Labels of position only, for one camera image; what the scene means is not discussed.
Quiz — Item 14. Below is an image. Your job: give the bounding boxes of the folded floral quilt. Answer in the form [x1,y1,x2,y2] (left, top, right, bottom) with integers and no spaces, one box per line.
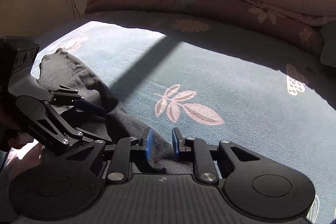
[85,0,335,55]

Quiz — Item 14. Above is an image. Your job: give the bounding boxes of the grey patterned bed sheet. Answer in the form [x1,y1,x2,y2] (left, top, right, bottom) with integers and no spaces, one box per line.
[0,9,336,224]

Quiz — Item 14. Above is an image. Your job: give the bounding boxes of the green grey pillow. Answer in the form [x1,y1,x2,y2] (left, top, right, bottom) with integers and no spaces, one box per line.
[320,22,336,68]

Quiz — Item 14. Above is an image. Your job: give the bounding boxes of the black sweatpants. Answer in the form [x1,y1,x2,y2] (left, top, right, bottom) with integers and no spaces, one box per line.
[36,47,195,175]

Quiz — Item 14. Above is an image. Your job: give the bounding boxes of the person left hand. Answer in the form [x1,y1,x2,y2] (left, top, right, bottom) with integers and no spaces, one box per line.
[7,133,43,181]

